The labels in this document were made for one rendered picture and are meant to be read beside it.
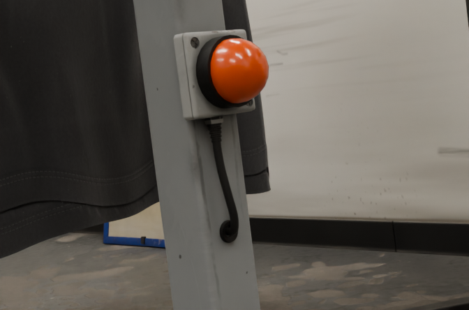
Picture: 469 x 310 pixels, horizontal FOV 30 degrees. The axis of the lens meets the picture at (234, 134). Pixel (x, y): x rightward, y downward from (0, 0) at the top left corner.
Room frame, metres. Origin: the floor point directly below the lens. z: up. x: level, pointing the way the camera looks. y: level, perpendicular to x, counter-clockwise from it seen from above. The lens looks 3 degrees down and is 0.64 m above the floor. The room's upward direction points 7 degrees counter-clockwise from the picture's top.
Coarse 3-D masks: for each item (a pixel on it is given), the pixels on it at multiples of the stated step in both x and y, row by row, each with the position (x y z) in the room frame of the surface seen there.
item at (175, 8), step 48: (144, 0) 0.53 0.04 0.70; (192, 0) 0.52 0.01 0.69; (144, 48) 0.53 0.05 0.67; (192, 48) 0.50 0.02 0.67; (192, 96) 0.50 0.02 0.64; (192, 144) 0.51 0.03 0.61; (192, 192) 0.51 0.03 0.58; (240, 192) 0.53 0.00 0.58; (192, 240) 0.52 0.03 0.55; (240, 240) 0.53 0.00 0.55; (192, 288) 0.52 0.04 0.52; (240, 288) 0.52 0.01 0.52
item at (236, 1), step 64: (0, 0) 0.75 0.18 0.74; (64, 0) 0.80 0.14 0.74; (128, 0) 0.85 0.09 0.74; (0, 64) 0.76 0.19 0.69; (64, 64) 0.79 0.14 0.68; (128, 64) 0.85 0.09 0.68; (0, 128) 0.75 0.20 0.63; (64, 128) 0.79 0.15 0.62; (128, 128) 0.85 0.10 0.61; (256, 128) 0.95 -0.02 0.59; (0, 192) 0.75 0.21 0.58; (64, 192) 0.78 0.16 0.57; (128, 192) 0.84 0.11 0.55; (256, 192) 0.94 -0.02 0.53; (0, 256) 0.75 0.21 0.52
